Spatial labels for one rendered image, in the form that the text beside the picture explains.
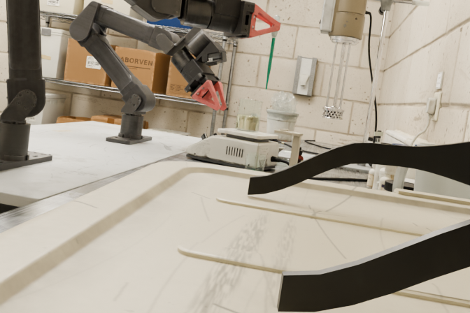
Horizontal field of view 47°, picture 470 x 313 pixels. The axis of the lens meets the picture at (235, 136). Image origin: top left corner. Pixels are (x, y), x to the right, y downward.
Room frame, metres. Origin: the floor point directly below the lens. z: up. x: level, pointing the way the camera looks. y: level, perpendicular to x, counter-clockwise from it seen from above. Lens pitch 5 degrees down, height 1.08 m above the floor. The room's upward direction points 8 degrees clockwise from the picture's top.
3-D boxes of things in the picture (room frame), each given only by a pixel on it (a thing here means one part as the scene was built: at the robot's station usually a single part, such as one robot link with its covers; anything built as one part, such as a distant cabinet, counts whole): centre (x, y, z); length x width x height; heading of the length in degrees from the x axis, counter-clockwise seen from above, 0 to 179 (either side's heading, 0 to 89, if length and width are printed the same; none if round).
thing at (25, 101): (0.96, 0.39, 1.00); 0.09 x 0.06 x 0.06; 21
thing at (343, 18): (1.69, -0.27, 1.40); 0.15 x 0.11 x 0.24; 81
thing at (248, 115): (1.33, -0.03, 1.03); 0.07 x 0.06 x 0.08; 14
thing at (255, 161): (1.13, -0.05, 0.93); 0.04 x 0.04 x 0.06
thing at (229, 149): (1.36, -0.01, 0.94); 0.22 x 0.13 x 0.08; 64
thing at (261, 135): (1.35, -0.03, 0.98); 0.12 x 0.12 x 0.01; 63
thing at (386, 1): (1.71, -0.40, 1.41); 0.25 x 0.11 x 0.05; 81
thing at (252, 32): (1.12, -0.01, 1.23); 0.09 x 0.07 x 0.07; 111
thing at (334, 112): (1.68, -0.29, 1.17); 0.07 x 0.07 x 0.25
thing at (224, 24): (1.09, 0.05, 1.23); 0.10 x 0.07 x 0.07; 21
